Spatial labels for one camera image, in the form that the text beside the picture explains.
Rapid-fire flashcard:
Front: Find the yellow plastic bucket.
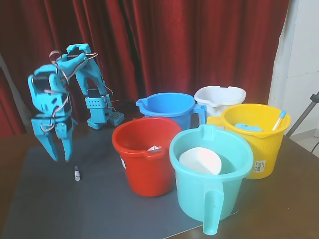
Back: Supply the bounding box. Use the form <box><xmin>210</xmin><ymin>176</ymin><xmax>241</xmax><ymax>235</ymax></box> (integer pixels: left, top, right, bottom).
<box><xmin>206</xmin><ymin>103</ymin><xmax>292</xmax><ymax>180</ymax></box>

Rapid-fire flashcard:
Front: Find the barcode label sticker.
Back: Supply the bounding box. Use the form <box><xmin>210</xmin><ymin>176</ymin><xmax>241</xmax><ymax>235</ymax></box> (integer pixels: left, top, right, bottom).
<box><xmin>253</xmin><ymin>159</ymin><xmax>266</xmax><ymax>173</ymax></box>

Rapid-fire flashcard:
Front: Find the thin black cable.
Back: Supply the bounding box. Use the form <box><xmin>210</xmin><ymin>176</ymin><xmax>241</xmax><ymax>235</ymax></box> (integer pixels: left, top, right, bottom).
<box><xmin>308</xmin><ymin>141</ymin><xmax>319</xmax><ymax>156</ymax></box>

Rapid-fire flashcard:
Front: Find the teal plastic bucket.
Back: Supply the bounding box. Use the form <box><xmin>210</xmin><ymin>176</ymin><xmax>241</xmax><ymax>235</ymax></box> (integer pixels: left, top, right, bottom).
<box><xmin>169</xmin><ymin>124</ymin><xmax>255</xmax><ymax>236</ymax></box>

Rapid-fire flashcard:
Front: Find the blue plastic bucket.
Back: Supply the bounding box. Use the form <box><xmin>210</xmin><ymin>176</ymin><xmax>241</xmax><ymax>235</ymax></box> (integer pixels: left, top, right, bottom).
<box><xmin>136</xmin><ymin>92</ymin><xmax>207</xmax><ymax>130</ymax></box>

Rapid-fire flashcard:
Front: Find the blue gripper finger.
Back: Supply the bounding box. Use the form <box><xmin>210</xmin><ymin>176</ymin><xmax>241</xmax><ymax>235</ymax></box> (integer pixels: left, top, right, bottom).
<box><xmin>60</xmin><ymin>135</ymin><xmax>74</xmax><ymax>160</ymax></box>
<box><xmin>37</xmin><ymin>132</ymin><xmax>59</xmax><ymax>161</ymax></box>

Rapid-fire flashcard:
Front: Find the syringe with blue cap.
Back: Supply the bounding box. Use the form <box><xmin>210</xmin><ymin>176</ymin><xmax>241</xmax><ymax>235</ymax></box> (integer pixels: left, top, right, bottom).
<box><xmin>271</xmin><ymin>110</ymin><xmax>287</xmax><ymax>131</ymax></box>

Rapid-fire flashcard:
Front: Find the light blue glove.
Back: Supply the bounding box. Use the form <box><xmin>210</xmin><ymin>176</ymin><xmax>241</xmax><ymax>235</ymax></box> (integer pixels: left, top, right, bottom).
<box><xmin>234</xmin><ymin>122</ymin><xmax>264</xmax><ymax>132</ymax></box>

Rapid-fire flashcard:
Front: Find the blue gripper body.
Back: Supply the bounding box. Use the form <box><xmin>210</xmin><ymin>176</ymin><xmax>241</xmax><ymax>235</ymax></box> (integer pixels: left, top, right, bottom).
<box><xmin>31</xmin><ymin>116</ymin><xmax>75</xmax><ymax>139</ymax></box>

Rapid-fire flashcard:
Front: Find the red plastic bucket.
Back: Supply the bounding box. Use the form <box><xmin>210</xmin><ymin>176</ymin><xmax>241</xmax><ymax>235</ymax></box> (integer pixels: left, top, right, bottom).
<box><xmin>111</xmin><ymin>117</ymin><xmax>182</xmax><ymax>198</ymax></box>

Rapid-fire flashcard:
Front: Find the grey tripod stand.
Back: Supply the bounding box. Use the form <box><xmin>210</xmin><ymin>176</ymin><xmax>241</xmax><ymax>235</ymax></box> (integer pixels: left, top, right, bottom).
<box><xmin>286</xmin><ymin>91</ymin><xmax>319</xmax><ymax>137</ymax></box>

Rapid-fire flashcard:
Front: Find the red curtain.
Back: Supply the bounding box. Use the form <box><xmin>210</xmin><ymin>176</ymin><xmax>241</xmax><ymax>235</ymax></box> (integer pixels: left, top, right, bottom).
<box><xmin>0</xmin><ymin>0</ymin><xmax>291</xmax><ymax>137</ymax></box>

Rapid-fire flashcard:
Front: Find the white paper bowl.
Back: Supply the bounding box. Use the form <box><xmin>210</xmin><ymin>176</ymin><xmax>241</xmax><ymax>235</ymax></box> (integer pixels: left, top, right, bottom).
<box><xmin>178</xmin><ymin>146</ymin><xmax>222</xmax><ymax>175</ymax></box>

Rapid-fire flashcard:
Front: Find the dark grey mat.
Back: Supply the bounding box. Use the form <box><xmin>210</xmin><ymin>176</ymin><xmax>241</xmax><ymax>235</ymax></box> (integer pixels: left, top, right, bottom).
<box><xmin>0</xmin><ymin>129</ymin><xmax>241</xmax><ymax>239</ymax></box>

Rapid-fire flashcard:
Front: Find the white plastic bucket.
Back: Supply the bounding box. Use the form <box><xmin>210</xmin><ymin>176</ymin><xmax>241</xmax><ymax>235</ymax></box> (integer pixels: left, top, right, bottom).
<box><xmin>194</xmin><ymin>85</ymin><xmax>247</xmax><ymax>118</ymax></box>

